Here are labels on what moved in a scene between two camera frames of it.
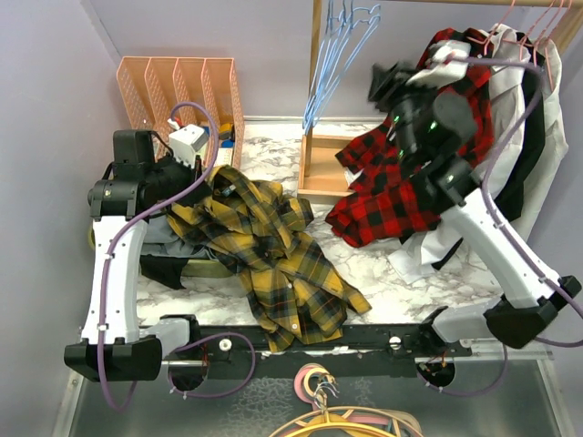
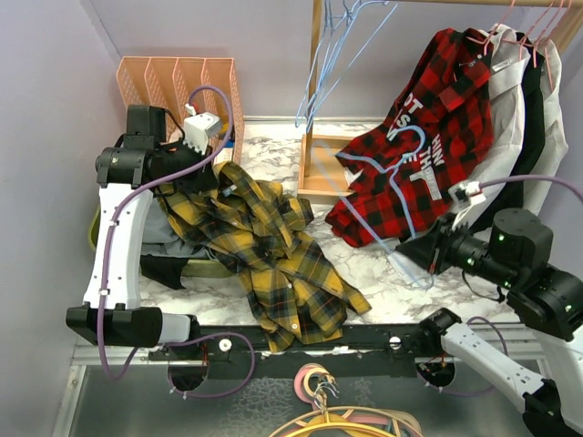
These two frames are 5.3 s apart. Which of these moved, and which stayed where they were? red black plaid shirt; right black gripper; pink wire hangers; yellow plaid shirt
Moved: right black gripper
Stayed: red black plaid shirt; yellow plaid shirt; pink wire hangers
